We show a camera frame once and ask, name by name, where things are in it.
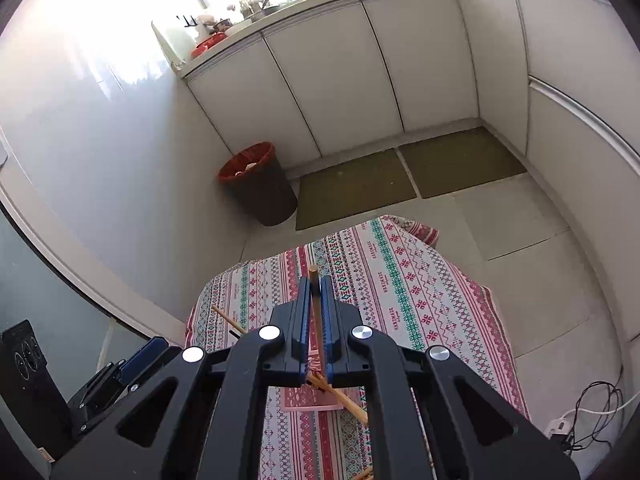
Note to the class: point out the patterned striped tablecloth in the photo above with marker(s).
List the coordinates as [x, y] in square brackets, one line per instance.
[400, 285]

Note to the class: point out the wooden chopstick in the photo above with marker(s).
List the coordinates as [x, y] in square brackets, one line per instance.
[230, 320]
[345, 405]
[315, 290]
[364, 474]

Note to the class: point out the white cabinet door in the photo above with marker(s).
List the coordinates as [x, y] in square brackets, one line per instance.
[335, 70]
[492, 60]
[255, 95]
[575, 40]
[420, 55]

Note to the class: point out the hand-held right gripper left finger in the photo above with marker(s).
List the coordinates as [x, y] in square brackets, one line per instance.
[303, 310]

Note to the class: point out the red-lined dark trash bin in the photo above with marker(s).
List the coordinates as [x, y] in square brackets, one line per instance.
[260, 185]

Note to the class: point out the white cutting board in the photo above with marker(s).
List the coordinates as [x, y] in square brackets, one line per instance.
[170, 42]

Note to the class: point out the white power strip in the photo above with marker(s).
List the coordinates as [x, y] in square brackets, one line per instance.
[557, 425]

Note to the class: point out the pink flat box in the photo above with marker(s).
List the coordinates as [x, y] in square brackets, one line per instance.
[310, 400]

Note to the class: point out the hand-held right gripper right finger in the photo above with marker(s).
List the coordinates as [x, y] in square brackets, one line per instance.
[330, 321]

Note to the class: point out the black appliance with dials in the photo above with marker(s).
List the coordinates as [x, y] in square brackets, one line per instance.
[27, 390]

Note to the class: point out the olive green floor mat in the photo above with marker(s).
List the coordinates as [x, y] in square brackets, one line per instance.
[350, 187]
[460, 160]

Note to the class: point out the red bowl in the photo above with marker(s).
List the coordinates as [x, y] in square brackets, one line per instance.
[207, 45]

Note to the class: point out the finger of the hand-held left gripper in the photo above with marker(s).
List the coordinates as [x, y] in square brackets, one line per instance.
[145, 355]

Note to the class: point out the white cabinet drawer front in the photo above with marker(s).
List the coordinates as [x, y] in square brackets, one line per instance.
[580, 185]

